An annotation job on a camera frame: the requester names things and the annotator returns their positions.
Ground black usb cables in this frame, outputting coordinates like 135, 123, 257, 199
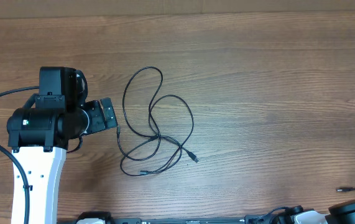
116, 65, 200, 177

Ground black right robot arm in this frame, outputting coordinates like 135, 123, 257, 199
270, 200, 355, 224

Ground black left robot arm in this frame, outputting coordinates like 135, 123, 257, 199
7, 67, 118, 223

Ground black left camera cable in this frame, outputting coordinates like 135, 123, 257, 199
0, 85, 41, 224

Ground black camera cable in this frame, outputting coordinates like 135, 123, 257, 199
0, 85, 41, 224
251, 205, 290, 224

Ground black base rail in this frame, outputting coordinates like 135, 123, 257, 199
57, 211, 277, 224

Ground black right camera cable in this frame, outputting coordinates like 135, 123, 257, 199
251, 205, 290, 224

